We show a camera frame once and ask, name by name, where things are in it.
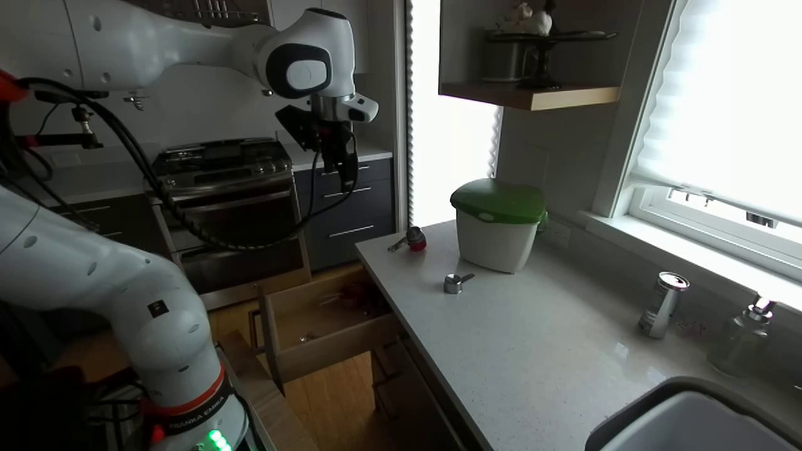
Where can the white figurine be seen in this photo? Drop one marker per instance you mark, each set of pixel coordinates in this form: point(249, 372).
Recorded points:
point(526, 19)

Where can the open wooden drawer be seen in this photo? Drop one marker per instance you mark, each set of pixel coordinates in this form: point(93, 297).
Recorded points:
point(322, 322)

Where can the white door blind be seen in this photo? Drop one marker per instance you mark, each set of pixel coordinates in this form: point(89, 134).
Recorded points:
point(446, 126)

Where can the wooden wall shelf unit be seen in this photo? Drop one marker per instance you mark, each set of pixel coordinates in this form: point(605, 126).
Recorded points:
point(534, 97)

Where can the steel measuring cup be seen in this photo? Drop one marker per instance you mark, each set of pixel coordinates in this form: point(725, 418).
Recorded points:
point(452, 282)

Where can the dark drawer cabinet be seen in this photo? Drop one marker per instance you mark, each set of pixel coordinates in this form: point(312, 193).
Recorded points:
point(352, 215)

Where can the kitchen sink basin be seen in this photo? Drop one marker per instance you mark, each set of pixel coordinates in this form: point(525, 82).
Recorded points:
point(693, 421)

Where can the black camera on stand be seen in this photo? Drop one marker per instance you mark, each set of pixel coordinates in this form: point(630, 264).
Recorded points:
point(74, 95)

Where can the dark range hood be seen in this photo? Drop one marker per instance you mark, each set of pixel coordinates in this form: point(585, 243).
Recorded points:
point(208, 11)

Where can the black tiered stand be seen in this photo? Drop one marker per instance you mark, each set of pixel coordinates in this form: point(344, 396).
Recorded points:
point(539, 61)

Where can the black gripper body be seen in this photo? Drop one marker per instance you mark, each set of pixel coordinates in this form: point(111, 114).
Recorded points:
point(337, 140)

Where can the black window latch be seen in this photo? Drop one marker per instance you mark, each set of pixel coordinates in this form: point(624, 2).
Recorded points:
point(759, 220)

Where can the dark base cabinet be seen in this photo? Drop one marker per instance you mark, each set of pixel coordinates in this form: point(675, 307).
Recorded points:
point(115, 220)

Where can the white window blind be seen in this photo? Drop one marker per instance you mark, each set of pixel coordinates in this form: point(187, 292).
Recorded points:
point(735, 100)

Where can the white bin with green lid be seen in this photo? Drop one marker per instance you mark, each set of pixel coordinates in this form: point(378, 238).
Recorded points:
point(499, 227)

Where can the clear soap bottle with pump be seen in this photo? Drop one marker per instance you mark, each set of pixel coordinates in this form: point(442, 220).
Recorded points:
point(742, 339)

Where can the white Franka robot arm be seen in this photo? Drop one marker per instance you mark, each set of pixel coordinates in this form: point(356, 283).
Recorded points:
point(84, 267)

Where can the grey square container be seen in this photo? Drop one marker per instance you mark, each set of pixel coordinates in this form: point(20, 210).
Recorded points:
point(502, 61)

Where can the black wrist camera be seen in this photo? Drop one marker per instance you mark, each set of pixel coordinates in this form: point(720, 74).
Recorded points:
point(297, 126)

